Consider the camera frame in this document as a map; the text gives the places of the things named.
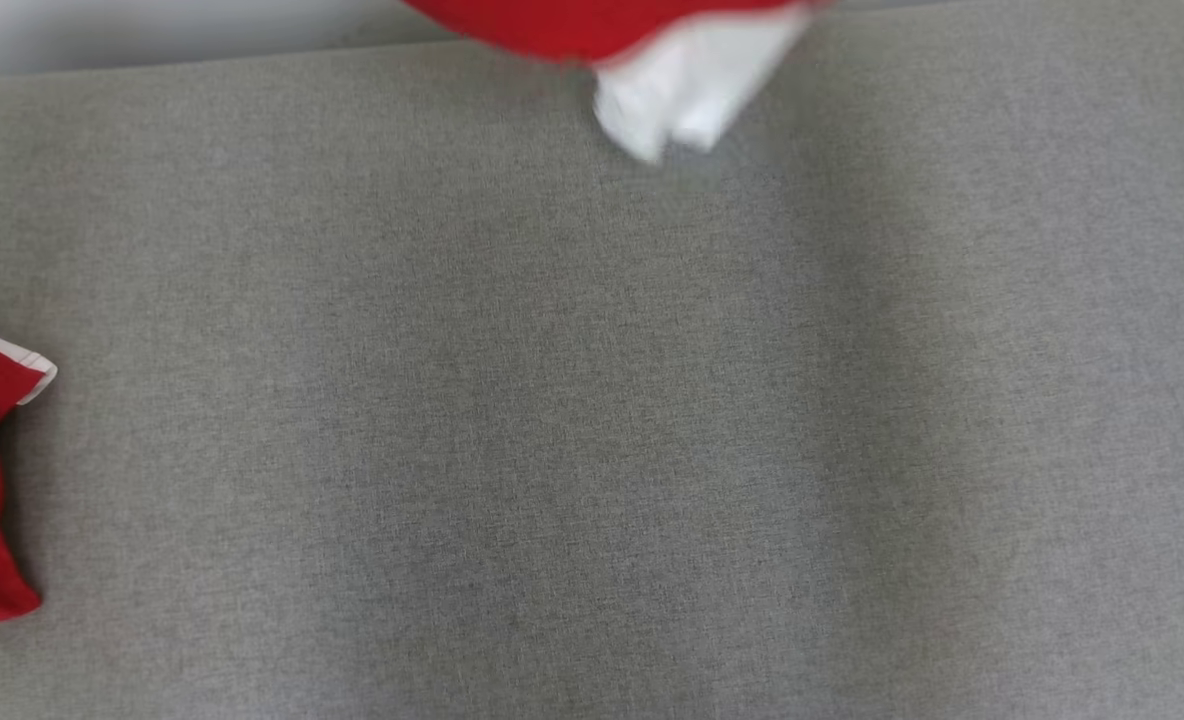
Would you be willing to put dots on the red basketball jersey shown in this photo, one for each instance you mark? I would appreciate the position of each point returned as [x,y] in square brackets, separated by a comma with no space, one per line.
[602,30]

